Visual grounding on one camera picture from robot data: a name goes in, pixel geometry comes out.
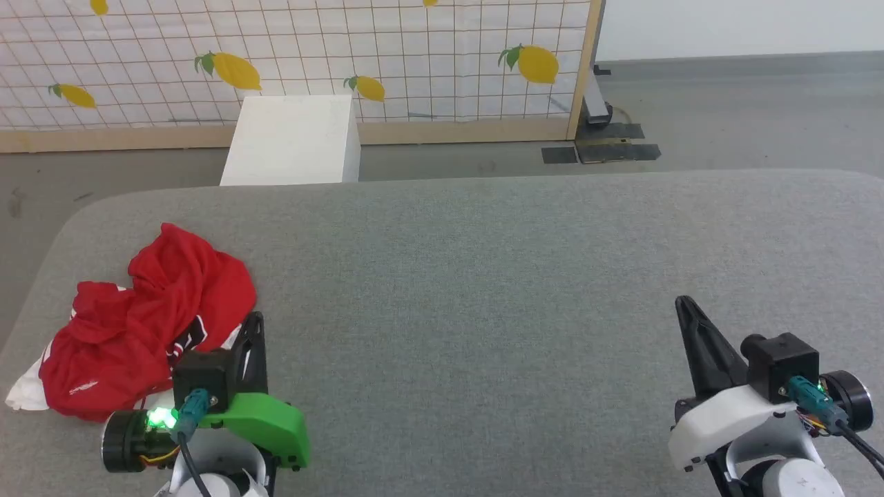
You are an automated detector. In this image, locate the white rectangular box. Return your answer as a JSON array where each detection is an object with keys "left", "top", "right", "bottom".
[{"left": 220, "top": 95, "right": 362, "bottom": 186}]

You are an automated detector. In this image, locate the red and white garment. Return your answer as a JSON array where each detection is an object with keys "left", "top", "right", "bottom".
[{"left": 6, "top": 222, "right": 258, "bottom": 422}]

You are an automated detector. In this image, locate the lemon print grid partition sheet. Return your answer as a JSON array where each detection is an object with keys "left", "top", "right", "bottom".
[{"left": 0, "top": 0, "right": 593, "bottom": 130}]

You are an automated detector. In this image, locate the black floor bracket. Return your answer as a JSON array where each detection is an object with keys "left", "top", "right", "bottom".
[{"left": 575, "top": 122, "right": 662, "bottom": 165}]

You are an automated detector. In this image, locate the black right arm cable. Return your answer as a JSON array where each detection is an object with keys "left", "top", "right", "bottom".
[{"left": 825, "top": 411, "right": 884, "bottom": 480}]

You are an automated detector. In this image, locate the lemon-print grid panel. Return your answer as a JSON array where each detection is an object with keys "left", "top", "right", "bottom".
[{"left": 0, "top": 0, "right": 606, "bottom": 154}]

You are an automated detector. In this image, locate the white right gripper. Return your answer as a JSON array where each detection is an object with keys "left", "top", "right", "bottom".
[{"left": 667, "top": 295, "right": 874, "bottom": 472}]

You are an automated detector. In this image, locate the grey metal partition foot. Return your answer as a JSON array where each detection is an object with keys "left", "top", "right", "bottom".
[{"left": 582, "top": 64, "right": 614, "bottom": 129}]

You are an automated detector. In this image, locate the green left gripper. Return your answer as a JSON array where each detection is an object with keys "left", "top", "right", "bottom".
[{"left": 102, "top": 312, "right": 311, "bottom": 474}]

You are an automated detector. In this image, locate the grey fabric padded surface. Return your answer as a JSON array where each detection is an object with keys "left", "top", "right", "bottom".
[{"left": 0, "top": 168, "right": 884, "bottom": 497}]

